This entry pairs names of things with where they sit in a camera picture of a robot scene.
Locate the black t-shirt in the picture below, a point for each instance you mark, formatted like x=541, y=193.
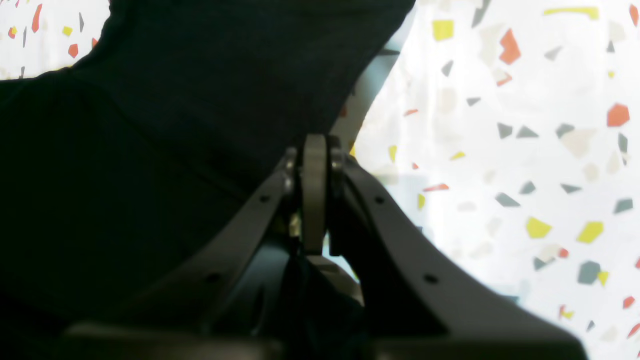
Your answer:
x=117, y=169

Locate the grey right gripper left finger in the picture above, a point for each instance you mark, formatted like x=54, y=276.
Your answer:
x=223, y=303

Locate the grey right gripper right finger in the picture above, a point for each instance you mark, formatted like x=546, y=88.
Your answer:
x=419, y=305

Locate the terrazzo pattern tablecloth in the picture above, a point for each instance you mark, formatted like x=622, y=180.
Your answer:
x=507, y=131

